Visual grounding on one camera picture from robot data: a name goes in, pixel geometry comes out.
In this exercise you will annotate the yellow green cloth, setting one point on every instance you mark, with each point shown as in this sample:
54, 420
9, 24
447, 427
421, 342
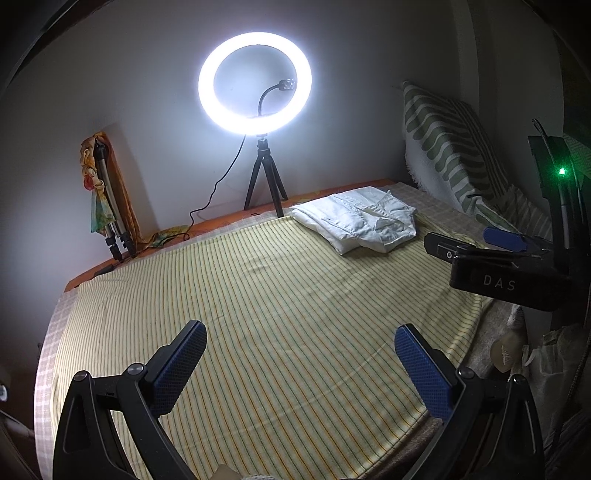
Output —
161, 237

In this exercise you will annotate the white shirt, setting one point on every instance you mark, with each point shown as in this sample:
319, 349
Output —
351, 217

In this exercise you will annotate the beige translucent object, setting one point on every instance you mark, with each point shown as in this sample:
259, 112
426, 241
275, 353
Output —
505, 350

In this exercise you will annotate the white cloth bag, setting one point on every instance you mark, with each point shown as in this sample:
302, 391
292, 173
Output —
551, 369

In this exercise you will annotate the colourful floral cloth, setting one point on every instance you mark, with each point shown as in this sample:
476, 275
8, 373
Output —
99, 212

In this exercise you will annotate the black gooseneck phone holder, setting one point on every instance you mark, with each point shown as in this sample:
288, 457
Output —
263, 97

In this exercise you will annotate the small black tripod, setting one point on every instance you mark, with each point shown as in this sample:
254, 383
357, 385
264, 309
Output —
263, 157

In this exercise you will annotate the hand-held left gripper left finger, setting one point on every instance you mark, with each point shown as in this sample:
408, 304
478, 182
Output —
180, 364

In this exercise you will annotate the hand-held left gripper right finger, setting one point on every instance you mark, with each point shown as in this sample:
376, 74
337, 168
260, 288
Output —
422, 369

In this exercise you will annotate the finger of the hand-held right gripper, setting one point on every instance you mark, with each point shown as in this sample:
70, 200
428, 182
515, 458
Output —
503, 237
443, 247

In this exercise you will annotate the yellow striped bed sheet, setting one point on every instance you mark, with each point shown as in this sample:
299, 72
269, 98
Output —
277, 300

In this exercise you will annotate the green striped pillow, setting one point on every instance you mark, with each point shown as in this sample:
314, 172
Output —
443, 138

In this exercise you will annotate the silver folded tripod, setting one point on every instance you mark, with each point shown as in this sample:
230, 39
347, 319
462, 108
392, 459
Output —
108, 184

